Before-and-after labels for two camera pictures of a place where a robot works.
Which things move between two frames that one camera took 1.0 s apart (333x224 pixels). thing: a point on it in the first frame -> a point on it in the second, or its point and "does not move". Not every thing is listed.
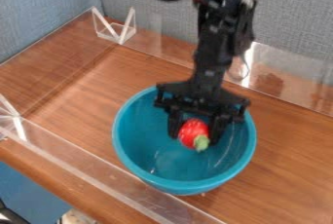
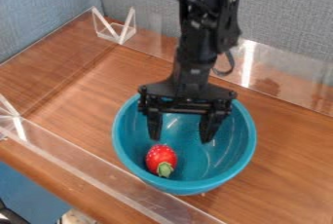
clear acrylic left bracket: x=11 y=121 does not move
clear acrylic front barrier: x=122 y=186 does not move
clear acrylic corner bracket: x=115 y=31 does not move
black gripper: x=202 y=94 -> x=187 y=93
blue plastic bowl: x=166 y=164 does not move
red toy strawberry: x=194 y=133 -> x=162 y=160
